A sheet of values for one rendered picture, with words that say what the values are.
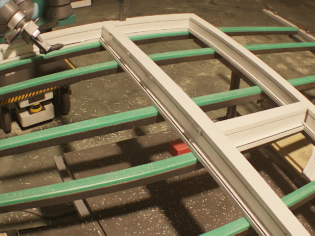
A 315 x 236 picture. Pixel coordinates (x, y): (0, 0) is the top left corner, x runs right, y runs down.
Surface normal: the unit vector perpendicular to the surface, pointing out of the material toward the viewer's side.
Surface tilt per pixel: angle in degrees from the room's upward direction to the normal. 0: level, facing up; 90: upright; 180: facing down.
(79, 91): 0
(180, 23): 90
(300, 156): 0
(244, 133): 90
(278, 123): 90
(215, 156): 90
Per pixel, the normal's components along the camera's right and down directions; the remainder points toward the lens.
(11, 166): 0.04, -0.84
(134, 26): 0.40, 0.51
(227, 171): -0.91, 0.18
